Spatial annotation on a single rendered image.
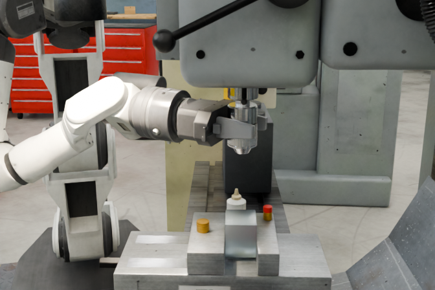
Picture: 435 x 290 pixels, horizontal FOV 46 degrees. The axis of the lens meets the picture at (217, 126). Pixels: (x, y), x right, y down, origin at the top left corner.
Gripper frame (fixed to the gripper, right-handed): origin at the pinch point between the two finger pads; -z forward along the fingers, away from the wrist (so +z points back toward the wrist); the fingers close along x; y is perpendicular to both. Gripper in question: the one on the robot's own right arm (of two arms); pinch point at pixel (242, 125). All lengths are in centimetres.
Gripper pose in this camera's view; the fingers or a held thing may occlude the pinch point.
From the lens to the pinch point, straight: 81.0
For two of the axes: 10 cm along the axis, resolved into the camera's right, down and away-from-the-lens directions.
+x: 4.3, -2.4, 8.7
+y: -0.1, 9.6, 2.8
